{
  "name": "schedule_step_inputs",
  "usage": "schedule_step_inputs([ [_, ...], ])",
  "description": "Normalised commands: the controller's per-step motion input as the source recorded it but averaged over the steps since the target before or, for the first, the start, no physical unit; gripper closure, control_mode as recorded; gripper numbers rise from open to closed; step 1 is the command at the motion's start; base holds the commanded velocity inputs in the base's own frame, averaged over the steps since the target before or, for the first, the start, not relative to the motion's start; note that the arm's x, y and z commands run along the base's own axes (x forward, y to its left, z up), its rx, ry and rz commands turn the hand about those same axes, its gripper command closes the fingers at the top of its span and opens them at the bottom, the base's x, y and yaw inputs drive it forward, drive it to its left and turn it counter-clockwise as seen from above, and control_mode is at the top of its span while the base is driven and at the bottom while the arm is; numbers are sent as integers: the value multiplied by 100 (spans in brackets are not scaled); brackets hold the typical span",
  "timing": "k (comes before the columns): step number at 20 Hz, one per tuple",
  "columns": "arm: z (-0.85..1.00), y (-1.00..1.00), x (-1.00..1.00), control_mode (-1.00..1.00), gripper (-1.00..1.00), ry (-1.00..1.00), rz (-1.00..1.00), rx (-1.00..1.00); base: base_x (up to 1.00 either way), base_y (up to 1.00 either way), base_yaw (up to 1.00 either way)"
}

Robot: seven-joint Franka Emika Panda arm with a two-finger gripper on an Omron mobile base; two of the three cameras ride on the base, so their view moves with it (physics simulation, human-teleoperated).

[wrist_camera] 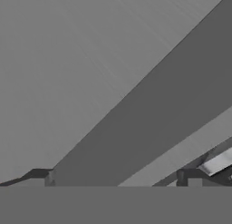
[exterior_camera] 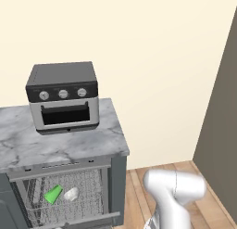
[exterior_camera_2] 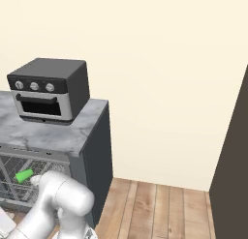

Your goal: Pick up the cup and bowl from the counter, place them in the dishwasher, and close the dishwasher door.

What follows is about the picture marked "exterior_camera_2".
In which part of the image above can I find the dark grey counter cabinet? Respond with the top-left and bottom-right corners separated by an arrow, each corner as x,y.
68,101 -> 114,229

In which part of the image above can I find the toaster oven glass door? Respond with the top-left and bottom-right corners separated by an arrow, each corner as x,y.
11,90 -> 74,121

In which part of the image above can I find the grey dishwasher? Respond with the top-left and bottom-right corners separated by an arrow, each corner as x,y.
0,142 -> 74,218

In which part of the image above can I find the green cup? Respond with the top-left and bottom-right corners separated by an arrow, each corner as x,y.
15,168 -> 35,185

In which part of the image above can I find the white dishwasher door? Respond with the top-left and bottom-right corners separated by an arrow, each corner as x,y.
0,206 -> 17,239

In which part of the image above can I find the black and silver toaster oven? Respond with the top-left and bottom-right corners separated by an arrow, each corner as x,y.
6,57 -> 91,127

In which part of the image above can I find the dark brown tall cabinet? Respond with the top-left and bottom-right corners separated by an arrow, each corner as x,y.
208,64 -> 248,239

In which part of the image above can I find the black toaster oven door handle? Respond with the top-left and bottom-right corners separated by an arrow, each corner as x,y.
15,93 -> 58,105

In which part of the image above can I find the grey wire dishwasher rack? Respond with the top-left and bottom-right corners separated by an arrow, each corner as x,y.
0,154 -> 71,208

